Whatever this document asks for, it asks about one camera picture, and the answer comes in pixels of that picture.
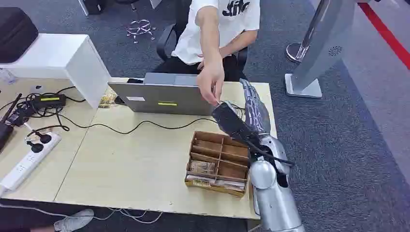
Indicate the person's right hand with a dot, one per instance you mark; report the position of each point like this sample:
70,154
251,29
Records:
209,80

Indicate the row of cards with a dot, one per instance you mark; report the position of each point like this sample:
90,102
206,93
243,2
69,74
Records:
214,183

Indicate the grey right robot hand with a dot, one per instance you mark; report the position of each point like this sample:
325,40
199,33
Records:
256,112

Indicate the person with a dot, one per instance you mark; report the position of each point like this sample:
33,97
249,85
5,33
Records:
224,35

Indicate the white shoe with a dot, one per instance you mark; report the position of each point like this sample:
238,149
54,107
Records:
74,220

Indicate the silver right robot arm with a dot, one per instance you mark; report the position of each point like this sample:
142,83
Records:
275,198

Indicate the black office chair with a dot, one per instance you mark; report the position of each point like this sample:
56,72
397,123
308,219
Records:
166,38

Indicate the chrome stanchion post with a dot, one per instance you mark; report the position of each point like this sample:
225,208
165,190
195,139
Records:
301,44

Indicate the white cabinet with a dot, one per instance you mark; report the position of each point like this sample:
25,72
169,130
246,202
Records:
64,60

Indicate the wooden card box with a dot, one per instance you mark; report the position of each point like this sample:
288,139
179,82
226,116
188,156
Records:
217,163

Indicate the grey kiosk stand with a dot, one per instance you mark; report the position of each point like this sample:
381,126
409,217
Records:
323,44

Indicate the card stack with printed face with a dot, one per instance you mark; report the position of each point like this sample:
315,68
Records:
202,167

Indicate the black carrying case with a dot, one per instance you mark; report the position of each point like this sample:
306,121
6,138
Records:
16,33

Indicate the black power plug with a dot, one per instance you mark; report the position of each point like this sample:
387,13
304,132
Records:
36,147
44,138

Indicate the black phone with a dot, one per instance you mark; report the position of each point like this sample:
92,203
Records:
134,80

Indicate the grey laptop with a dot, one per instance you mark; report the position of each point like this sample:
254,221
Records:
160,96

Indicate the clear plastic bottle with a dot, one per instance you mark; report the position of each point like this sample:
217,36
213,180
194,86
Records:
7,76

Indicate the black radio with antenna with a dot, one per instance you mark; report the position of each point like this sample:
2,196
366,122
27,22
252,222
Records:
5,128

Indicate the black power adapter yellow label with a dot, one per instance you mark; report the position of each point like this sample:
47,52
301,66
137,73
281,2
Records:
49,101

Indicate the white power strip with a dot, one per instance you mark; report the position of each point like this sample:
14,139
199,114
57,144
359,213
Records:
27,165

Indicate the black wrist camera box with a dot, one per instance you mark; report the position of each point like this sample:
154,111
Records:
232,123

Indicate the chrome chair base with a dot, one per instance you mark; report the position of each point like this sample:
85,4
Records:
141,28

